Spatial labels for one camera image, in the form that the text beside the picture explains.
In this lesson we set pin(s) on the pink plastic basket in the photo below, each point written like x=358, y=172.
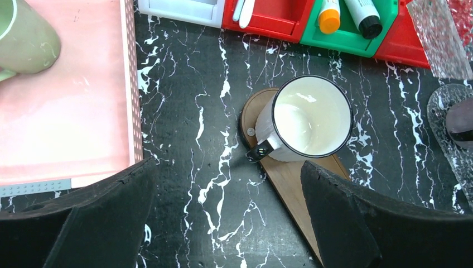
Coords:
x=77, y=122

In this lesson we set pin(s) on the red toothbrush bin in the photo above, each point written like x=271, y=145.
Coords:
x=280, y=19

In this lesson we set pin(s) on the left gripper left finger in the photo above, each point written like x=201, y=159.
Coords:
x=100, y=225

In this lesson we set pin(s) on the white plastic bin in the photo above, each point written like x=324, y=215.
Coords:
x=201, y=12

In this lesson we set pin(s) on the purple ceramic mug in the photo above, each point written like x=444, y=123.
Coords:
x=459, y=123

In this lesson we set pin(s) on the white toothbrush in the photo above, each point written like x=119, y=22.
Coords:
x=243, y=12

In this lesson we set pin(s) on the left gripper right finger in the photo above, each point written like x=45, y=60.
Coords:
x=358, y=227

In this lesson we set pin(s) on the orange cap toothpaste tube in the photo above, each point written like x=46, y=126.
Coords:
x=329, y=16

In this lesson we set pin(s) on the clear acrylic holder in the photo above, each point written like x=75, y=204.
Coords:
x=444, y=29

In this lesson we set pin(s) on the red holder bin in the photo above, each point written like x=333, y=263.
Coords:
x=401, y=44

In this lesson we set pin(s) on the cream ceramic mug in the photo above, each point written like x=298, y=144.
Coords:
x=309, y=117

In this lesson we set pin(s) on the brown oval wooden tray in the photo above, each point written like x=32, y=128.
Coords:
x=284, y=176

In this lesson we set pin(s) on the green ceramic mug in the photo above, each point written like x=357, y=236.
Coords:
x=29, y=44

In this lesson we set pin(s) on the clear oval acrylic tray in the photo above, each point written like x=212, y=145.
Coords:
x=459, y=159

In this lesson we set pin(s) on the green toothpaste bin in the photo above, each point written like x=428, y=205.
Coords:
x=348, y=38

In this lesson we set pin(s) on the black cap toothpaste tube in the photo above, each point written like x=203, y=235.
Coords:
x=366, y=18

